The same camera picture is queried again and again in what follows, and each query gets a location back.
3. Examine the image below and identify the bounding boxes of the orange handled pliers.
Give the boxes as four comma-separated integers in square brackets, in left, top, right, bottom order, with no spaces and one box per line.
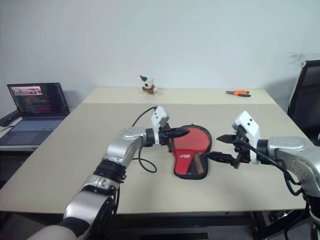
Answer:
[225,89,252,98]

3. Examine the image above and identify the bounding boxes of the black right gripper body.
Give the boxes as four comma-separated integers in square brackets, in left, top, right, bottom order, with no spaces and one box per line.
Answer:
[231,125,251,170]

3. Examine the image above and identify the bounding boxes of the white side desk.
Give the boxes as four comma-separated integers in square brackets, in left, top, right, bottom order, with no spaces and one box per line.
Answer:
[0,104,85,191]

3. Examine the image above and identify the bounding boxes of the black office chair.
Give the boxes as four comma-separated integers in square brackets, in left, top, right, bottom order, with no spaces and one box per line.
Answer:
[287,59,320,147]

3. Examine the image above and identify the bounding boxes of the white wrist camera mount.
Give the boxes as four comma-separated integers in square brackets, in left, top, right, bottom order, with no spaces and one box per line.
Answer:
[149,105,171,146]
[230,110,262,166]

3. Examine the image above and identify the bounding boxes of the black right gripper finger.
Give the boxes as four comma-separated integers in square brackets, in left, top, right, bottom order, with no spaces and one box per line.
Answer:
[206,151,238,165]
[215,134,237,144]

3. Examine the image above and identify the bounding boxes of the white plush dog toy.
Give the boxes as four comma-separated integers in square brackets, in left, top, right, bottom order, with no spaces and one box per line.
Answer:
[139,74,157,96]

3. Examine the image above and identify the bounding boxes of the open grey laptop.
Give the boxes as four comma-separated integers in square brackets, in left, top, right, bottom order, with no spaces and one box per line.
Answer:
[0,82,71,147]

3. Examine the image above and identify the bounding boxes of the red table tennis paddle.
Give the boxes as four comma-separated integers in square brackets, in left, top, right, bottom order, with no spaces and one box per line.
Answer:
[172,125,210,174]

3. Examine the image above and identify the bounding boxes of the black table frame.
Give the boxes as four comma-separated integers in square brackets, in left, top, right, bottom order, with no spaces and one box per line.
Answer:
[109,210,312,240]

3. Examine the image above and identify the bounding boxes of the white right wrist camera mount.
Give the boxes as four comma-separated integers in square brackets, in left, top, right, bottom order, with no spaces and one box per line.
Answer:
[230,110,262,166]

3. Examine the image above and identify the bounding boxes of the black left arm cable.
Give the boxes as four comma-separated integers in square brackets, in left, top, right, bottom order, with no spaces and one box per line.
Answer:
[131,105,158,174]

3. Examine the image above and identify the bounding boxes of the beige rounded robot cover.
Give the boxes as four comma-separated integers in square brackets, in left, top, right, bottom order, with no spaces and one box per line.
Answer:
[29,216,91,240]

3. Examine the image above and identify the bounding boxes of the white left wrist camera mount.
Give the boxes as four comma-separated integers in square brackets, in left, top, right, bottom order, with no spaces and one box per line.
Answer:
[149,105,171,146]

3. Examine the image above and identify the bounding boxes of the red black paddle case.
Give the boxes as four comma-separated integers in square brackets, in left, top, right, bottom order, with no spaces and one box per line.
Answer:
[167,123,214,181]

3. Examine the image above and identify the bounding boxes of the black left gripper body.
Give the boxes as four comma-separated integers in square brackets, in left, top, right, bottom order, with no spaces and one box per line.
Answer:
[158,121,174,149]

